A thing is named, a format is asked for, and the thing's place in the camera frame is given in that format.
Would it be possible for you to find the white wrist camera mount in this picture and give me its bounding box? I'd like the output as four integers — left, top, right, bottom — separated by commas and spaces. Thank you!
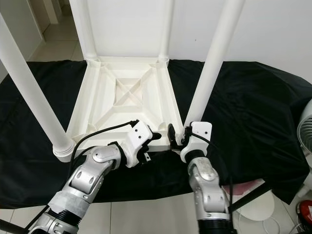
179, 120, 213, 165
122, 119, 155, 169

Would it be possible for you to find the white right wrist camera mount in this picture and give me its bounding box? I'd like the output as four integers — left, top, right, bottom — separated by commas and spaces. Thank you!
179, 120, 213, 165

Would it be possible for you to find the white plastic table leg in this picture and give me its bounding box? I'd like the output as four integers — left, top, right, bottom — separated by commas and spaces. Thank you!
0, 15, 77, 162
157, 0, 176, 63
70, 0, 99, 64
182, 0, 246, 136

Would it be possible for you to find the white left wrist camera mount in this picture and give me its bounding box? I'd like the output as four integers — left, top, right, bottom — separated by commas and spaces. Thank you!
122, 119, 155, 169

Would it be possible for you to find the black metal table leg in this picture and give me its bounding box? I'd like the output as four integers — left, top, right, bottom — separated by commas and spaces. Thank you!
228, 180, 282, 214
0, 218, 26, 234

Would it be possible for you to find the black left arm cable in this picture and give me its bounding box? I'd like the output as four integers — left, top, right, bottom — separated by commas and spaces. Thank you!
70, 119, 137, 171

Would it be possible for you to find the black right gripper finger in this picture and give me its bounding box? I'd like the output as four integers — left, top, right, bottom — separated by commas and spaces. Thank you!
167, 122, 179, 150

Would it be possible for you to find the large pink towel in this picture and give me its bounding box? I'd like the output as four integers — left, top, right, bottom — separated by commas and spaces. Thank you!
234, 179, 265, 194

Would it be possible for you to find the white floor cable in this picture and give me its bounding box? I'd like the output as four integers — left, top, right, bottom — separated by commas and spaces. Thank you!
268, 214, 300, 234

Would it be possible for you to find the white standing fan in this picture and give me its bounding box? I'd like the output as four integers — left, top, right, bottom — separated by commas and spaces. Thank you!
235, 97, 312, 224

